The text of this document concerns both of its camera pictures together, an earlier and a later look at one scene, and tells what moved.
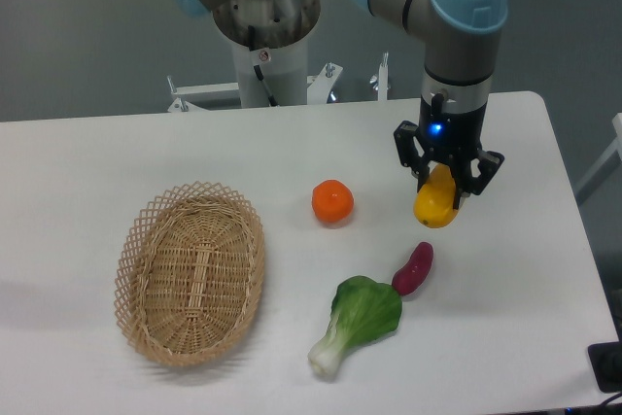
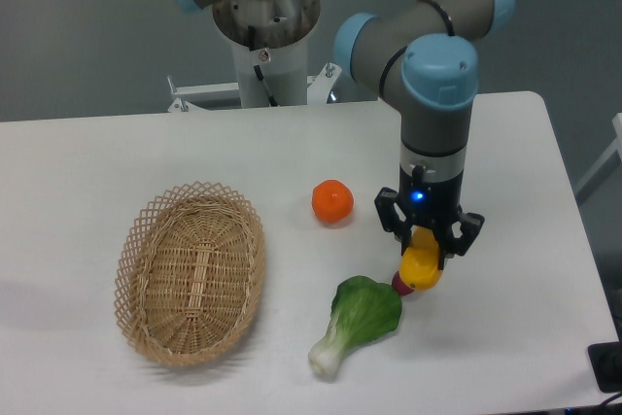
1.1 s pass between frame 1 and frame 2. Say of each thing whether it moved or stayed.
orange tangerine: stayed
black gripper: moved
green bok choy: stayed
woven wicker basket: stayed
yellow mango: moved
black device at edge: stayed
